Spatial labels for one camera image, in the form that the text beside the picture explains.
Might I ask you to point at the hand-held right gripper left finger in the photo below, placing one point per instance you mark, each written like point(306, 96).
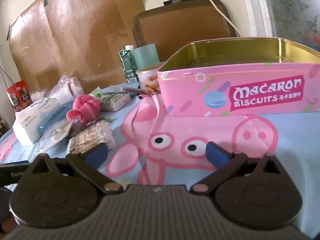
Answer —
point(96, 153)

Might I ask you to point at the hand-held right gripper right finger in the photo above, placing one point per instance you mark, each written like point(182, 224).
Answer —
point(216, 156)

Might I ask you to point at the checkered pack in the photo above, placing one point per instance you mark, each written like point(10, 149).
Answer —
point(88, 132)

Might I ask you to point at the clear face mask packet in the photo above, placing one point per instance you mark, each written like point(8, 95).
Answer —
point(53, 136)

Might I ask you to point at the pink plush toy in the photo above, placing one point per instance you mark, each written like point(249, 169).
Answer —
point(85, 106)

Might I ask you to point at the green print tissue pack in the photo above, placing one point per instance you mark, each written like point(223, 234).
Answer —
point(115, 101)

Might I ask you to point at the blue translucent pouch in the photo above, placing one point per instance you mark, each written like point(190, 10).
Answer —
point(51, 120)

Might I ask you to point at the small green wrapper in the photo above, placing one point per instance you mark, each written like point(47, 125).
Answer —
point(96, 93)

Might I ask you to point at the pink biscuit tin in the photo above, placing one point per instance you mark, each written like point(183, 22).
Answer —
point(237, 97)

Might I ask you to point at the white tissue pack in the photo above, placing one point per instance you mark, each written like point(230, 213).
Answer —
point(27, 123)

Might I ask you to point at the clear bag of cotton pads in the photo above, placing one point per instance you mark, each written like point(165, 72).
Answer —
point(66, 87)

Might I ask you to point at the dark brown stick packet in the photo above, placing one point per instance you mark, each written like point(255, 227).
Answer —
point(132, 90)

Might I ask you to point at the red snack box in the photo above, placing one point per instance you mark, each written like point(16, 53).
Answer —
point(18, 97)

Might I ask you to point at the white fluffy cotton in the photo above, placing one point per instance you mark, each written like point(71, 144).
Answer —
point(38, 96)

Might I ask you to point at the round snack can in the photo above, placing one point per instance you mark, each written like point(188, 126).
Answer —
point(148, 81)

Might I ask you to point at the green drink carton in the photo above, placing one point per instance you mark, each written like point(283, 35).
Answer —
point(128, 66)

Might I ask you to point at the brown woven chair back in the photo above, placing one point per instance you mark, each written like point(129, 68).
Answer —
point(180, 25)

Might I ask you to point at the floral frosted window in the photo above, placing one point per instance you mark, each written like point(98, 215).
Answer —
point(292, 7)

